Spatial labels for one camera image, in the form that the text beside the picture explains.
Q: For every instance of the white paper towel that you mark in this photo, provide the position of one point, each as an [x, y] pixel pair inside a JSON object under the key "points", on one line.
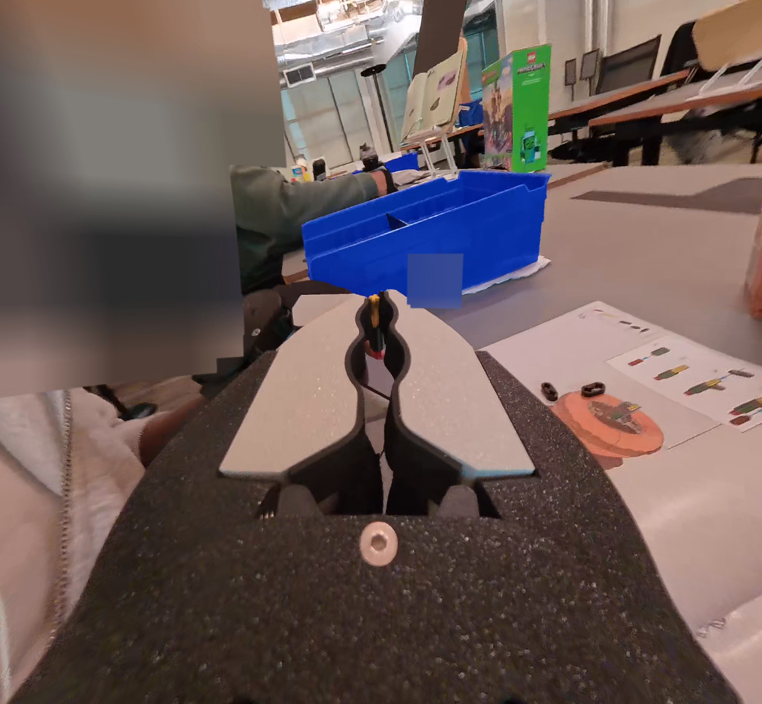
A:
{"points": [[518, 275]]}

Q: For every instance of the person's left forearm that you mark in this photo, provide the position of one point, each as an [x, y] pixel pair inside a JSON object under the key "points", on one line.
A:
{"points": [[172, 430]]}

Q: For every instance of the black floor lamp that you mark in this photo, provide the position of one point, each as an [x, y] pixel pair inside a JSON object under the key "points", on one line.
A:
{"points": [[373, 69]]}

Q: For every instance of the small yellow toy brick piece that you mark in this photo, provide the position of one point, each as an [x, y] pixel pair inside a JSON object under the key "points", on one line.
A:
{"points": [[374, 302]]}

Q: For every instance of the person's white jacket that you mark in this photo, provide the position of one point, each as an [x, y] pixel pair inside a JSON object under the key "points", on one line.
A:
{"points": [[30, 478]]}

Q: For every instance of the black mesh office chair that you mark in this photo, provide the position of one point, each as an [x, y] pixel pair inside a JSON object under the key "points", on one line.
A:
{"points": [[631, 61]]}

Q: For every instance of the brown toy brick box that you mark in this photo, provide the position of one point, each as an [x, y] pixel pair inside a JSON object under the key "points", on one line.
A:
{"points": [[755, 287]]}

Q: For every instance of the black board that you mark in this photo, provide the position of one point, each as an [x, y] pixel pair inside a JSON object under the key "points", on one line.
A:
{"points": [[446, 7]]}

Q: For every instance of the green toy brick box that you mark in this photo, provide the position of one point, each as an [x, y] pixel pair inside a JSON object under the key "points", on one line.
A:
{"points": [[527, 109]]}

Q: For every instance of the beige book stand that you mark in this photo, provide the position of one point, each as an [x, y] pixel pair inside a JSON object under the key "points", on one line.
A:
{"points": [[726, 31]]}

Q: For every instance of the wood-edged desk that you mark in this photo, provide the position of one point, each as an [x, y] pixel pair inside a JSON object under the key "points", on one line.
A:
{"points": [[655, 112], [619, 98]]}

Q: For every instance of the blue plastic bin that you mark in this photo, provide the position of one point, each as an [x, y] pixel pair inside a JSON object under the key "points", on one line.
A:
{"points": [[494, 228]]}

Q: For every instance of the open book on stand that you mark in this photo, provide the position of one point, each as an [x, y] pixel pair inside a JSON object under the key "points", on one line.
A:
{"points": [[462, 85]]}

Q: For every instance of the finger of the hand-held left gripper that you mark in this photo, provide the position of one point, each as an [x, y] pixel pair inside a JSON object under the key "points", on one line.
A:
{"points": [[321, 308]]}

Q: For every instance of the grey desk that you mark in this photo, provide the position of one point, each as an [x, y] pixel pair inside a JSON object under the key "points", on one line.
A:
{"points": [[625, 251]]}

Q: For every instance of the black office chair base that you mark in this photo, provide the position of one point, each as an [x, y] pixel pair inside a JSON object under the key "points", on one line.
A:
{"points": [[143, 410]]}

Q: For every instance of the toy brick instruction booklet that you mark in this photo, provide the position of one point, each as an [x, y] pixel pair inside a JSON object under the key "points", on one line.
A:
{"points": [[655, 507]]}

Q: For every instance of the small black toy link piece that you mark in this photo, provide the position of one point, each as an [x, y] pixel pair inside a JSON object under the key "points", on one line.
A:
{"points": [[592, 388], [549, 389]]}

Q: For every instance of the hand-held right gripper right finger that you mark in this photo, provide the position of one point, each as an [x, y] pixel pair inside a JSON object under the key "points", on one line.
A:
{"points": [[452, 412]]}

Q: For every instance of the small black frame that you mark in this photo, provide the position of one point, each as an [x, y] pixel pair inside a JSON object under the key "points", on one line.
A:
{"points": [[570, 72], [590, 64]]}

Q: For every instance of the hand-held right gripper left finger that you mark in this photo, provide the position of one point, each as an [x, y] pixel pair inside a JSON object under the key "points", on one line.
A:
{"points": [[297, 406]]}

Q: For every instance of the white spiral-bound pad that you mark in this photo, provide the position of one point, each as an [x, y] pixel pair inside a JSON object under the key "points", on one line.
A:
{"points": [[732, 626]]}

